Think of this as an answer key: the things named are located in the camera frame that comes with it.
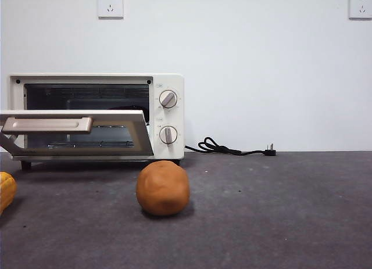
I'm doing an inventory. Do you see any purple eggplant with green cap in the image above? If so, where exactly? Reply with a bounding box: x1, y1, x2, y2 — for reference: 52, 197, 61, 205
108, 105, 151, 127

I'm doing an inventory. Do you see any oven door with beige handle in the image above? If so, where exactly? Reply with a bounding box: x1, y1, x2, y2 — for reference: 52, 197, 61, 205
0, 109, 155, 162

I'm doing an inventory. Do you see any round timer knob on oven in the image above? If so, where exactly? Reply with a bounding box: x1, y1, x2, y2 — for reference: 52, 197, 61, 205
158, 125, 178, 148

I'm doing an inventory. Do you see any white Toshiba toaster oven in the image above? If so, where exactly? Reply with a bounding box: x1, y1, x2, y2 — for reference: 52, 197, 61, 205
7, 73, 185, 171

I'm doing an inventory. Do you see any round temperature knob on oven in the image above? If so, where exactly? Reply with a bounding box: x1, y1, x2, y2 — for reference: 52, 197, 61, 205
159, 89, 178, 110

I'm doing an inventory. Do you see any brown potato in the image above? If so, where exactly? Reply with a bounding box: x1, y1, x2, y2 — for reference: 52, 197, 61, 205
136, 160, 191, 217

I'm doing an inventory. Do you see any yellow corn cob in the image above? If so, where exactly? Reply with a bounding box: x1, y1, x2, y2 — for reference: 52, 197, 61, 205
0, 171, 18, 216

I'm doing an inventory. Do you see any black power cable with plug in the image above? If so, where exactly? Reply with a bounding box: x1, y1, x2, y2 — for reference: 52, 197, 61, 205
185, 137, 278, 158

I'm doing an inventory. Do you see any white wall socket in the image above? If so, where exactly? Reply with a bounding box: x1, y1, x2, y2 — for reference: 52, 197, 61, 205
348, 0, 372, 21
97, 0, 124, 20

